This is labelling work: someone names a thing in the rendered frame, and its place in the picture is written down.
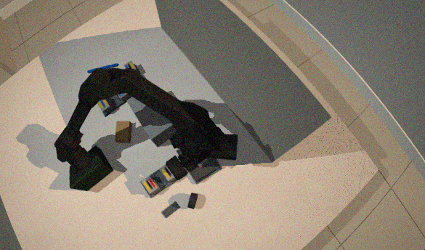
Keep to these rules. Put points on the grey flat panel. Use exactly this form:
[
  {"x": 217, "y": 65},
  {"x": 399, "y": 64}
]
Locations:
[{"x": 267, "y": 93}]

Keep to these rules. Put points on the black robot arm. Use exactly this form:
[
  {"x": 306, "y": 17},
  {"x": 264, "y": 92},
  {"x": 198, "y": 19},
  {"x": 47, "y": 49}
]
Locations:
[{"x": 196, "y": 132}]

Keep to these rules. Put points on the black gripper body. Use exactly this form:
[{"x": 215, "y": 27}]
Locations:
[{"x": 178, "y": 168}]

